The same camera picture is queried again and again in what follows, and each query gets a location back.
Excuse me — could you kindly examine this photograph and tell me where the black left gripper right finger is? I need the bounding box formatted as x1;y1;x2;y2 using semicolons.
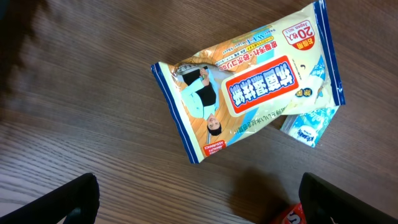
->
298;172;397;224

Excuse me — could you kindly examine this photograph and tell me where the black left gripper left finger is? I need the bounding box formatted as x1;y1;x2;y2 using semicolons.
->
1;173;100;224

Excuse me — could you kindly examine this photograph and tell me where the red candy bag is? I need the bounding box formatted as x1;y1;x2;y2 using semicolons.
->
269;203;307;224

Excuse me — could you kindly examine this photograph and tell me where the small teal box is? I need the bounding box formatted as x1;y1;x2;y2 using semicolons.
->
280;106;339;147

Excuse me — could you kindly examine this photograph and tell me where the blue yellow snack bag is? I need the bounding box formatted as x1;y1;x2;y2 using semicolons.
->
151;1;346;164

